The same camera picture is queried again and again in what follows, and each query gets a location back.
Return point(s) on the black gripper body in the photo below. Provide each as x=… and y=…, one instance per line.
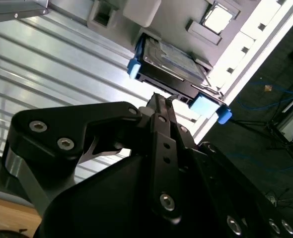
x=99, y=203

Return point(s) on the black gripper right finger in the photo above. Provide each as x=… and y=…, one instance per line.
x=236, y=193

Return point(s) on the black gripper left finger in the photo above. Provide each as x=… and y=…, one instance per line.
x=49, y=124

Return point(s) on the hard disk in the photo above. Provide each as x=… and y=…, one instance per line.
x=166, y=72

